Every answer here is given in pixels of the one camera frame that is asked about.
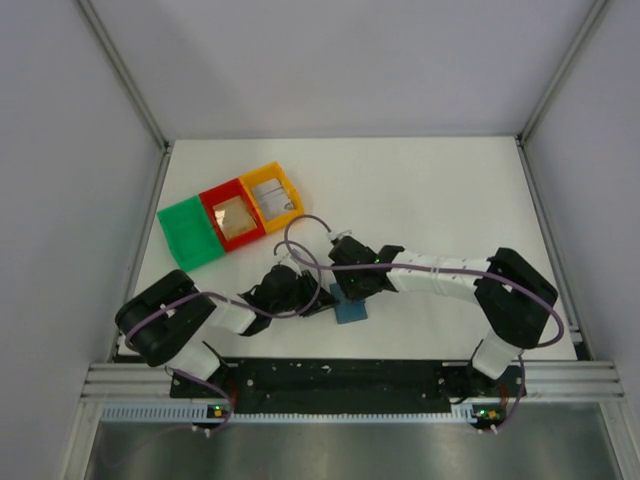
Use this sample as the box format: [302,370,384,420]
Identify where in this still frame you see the white cable duct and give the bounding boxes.
[99,402,506,426]

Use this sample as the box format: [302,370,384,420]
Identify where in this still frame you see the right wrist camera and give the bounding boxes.
[326,230,352,244]

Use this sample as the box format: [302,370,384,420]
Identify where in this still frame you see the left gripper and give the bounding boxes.
[271,270,339,317]

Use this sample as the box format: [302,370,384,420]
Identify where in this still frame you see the silver cards in yellow bin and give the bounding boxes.
[251,178,296,222]

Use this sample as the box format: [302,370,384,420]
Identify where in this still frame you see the gold cards in red bin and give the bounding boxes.
[212,196,256,241]

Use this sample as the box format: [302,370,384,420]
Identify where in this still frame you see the green plastic bin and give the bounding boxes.
[157,196,225,272]

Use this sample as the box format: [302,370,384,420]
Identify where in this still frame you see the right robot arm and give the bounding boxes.
[329,234,558,396]

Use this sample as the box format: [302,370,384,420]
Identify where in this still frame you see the red plastic bin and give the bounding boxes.
[199,178,266,253]

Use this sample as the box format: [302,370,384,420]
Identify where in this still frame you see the blue leather card holder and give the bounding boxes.
[329,283,368,325]

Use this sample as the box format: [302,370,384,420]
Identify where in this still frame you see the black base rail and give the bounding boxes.
[167,355,524,416]

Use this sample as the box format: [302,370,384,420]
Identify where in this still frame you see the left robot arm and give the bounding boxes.
[115,263,338,397]

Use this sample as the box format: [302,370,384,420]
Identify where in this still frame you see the yellow plastic bin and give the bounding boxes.
[239,162,305,234]

